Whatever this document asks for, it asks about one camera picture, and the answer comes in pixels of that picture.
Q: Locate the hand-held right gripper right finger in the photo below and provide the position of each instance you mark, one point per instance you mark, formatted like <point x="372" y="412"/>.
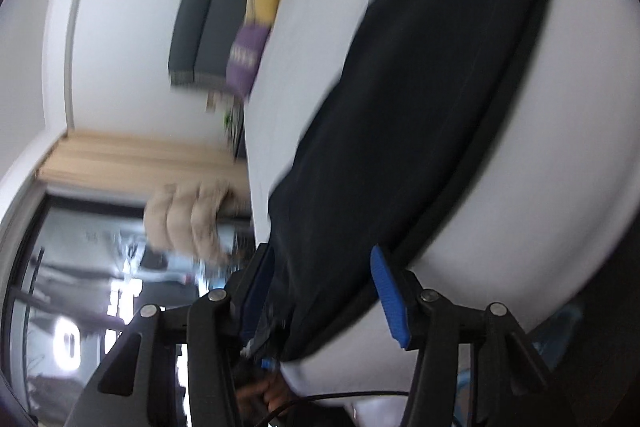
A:
<point x="389" y="297"/>

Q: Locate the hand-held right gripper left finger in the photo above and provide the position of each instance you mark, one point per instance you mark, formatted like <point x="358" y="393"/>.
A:
<point x="261" y="279"/>

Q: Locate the black denim pants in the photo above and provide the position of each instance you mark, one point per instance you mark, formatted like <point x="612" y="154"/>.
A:
<point x="400" y="122"/>

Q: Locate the beige puffer jacket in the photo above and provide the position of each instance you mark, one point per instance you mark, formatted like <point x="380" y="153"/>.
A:
<point x="185" y="217"/>

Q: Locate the beige curtain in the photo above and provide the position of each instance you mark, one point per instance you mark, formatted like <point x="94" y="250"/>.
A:
<point x="140" y="162"/>

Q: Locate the purple patterned pillow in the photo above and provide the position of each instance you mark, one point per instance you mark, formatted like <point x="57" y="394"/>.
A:
<point x="245" y="57"/>

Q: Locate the bed with white sheet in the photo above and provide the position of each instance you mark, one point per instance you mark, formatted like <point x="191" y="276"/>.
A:
<point x="565" y="157"/>

